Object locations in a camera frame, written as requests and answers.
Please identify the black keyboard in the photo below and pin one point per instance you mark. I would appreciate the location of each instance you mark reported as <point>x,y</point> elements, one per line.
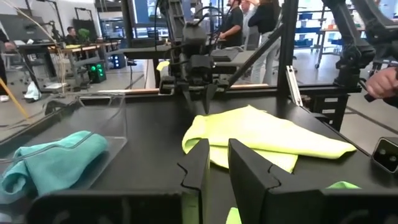
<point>224,55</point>

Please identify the wooden top work table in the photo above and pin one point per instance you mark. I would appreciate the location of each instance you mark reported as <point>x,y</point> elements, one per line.
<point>84,48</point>

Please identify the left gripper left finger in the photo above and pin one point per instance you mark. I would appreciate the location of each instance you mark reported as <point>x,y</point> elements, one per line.
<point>124,208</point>

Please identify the black computer green lights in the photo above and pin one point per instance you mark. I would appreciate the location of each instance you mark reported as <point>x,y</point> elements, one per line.
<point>96,71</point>

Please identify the black office desk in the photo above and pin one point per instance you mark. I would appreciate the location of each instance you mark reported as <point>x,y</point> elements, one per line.
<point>34,48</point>

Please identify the person's hand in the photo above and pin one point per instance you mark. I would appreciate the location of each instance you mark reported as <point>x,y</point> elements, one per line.
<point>382,82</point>

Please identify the yellow-green microfiber towel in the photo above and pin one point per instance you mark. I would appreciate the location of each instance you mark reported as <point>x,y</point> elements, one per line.
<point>264,133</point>

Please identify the teal blue microfiber towel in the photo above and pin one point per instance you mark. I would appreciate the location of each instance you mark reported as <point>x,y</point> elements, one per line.
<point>56,161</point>

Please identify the grey desk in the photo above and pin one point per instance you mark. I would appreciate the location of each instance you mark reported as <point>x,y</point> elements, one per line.
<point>245,63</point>

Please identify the black computer blue lights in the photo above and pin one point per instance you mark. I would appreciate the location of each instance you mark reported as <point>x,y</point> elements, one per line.
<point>118,60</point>

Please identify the person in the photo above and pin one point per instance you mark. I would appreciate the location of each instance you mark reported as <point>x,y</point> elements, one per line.
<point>2,62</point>
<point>233,25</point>
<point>71,35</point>
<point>264,37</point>

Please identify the silver aluminium bar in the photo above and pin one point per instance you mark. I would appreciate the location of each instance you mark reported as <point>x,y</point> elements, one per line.
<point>293,85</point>

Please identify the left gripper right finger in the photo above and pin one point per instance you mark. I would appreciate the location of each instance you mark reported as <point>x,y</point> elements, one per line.
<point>311,208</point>

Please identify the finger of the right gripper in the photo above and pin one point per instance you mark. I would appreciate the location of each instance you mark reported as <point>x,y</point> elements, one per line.
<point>188,99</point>
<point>209,96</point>

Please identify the black box white labels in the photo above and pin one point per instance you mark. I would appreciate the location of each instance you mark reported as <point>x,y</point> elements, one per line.
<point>329,109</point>

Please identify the black diagonal beam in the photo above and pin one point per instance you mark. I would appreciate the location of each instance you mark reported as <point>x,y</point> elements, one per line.
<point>255,56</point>

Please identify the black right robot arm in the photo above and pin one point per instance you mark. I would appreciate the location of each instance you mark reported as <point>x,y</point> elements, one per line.
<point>194,37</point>

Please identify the black vertical frame post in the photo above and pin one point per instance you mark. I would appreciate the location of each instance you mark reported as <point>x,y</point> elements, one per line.
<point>287,37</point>

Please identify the clear plastic bin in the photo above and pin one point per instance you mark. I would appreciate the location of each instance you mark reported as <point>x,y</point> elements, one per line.
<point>102,124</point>

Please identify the white plastic bag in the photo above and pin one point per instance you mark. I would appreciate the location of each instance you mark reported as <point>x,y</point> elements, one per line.
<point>31,91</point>

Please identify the black table-level camera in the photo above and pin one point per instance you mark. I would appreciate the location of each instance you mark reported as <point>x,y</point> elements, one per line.
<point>385,154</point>

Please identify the yellow tape tag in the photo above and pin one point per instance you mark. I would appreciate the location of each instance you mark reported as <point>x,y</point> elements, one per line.
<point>163,65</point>

